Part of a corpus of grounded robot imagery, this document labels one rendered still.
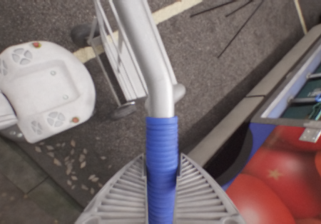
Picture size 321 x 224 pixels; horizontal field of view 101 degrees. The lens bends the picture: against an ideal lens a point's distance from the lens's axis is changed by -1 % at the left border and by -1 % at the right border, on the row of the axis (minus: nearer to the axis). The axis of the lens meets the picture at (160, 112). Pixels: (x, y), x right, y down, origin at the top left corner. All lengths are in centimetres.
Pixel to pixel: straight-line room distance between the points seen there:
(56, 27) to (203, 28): 153
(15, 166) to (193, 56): 190
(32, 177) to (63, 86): 74
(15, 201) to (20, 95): 79
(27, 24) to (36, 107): 73
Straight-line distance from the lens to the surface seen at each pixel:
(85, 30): 124
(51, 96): 110
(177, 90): 23
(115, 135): 137
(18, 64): 111
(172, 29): 176
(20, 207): 158
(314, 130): 115
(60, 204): 152
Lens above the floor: 135
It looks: 67 degrees down
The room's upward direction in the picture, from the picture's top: 93 degrees clockwise
